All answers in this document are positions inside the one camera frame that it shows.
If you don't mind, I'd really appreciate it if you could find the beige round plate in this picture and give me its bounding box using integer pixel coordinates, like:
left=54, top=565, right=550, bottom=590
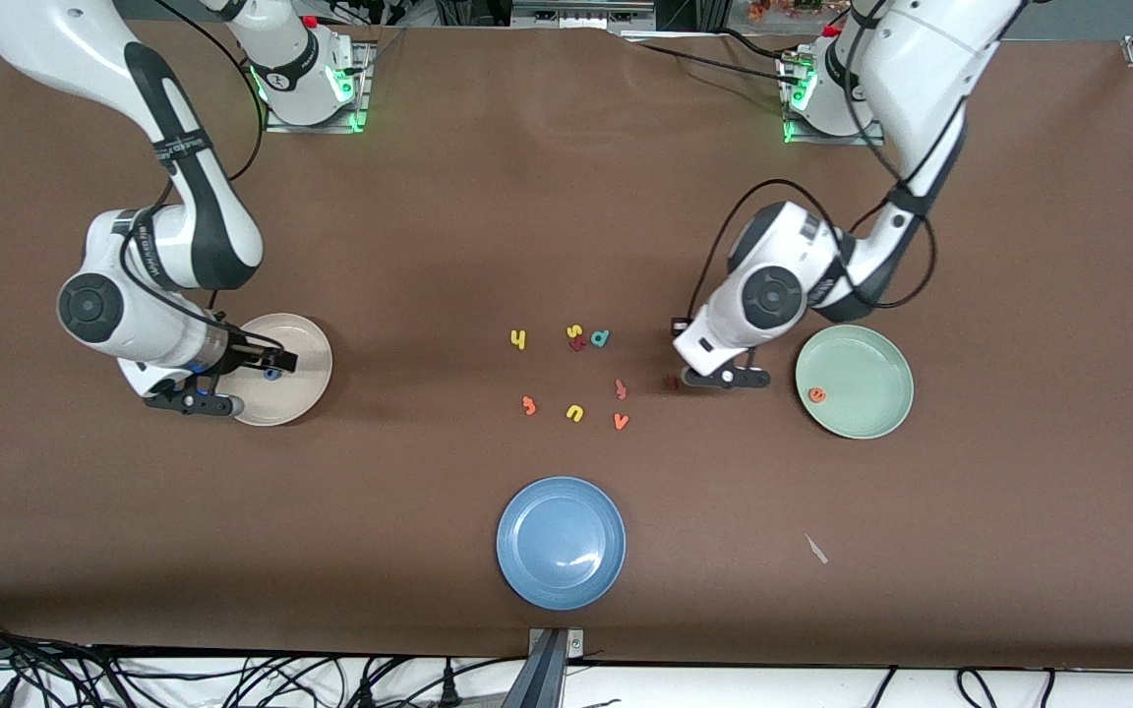
left=227, top=313, right=333, bottom=427

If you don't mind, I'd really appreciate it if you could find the green round plate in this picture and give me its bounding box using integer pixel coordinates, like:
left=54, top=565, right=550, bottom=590
left=795, top=324, right=915, bottom=440

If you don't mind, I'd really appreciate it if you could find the blue round plate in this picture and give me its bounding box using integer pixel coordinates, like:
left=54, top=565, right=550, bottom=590
left=496, top=476, right=626, bottom=611

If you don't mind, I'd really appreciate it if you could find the grey power strip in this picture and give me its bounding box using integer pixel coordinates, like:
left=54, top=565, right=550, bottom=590
left=510, top=0, right=658, bottom=30

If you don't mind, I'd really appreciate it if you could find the orange flower decoration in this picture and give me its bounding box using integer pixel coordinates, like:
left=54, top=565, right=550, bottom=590
left=748, top=0, right=823, bottom=23

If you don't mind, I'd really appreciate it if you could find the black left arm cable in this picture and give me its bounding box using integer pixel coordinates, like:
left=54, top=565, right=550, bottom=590
left=689, top=0, right=936, bottom=325

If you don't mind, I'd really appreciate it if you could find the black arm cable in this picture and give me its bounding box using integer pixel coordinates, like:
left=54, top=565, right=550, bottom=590
left=689, top=0, right=936, bottom=325
left=119, top=0, right=287, bottom=355

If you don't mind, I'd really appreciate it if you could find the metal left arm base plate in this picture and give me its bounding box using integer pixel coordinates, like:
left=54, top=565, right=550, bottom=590
left=781, top=49, right=867, bottom=147

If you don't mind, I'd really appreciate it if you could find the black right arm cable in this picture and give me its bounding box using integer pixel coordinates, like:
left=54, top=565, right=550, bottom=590
left=119, top=0, right=287, bottom=355

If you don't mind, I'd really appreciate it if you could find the black cable on table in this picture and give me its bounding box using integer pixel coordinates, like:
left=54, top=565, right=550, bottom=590
left=621, top=28, right=808, bottom=89

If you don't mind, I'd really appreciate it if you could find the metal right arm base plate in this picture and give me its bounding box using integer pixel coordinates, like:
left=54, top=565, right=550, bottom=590
left=264, top=39, right=373, bottom=134

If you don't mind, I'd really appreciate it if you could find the black floor cable bundle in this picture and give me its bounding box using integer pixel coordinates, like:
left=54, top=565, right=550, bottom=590
left=0, top=610, right=528, bottom=708

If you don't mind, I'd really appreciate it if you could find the grey metal camera bracket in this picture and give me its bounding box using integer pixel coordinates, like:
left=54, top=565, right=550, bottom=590
left=525, top=627, right=585, bottom=708

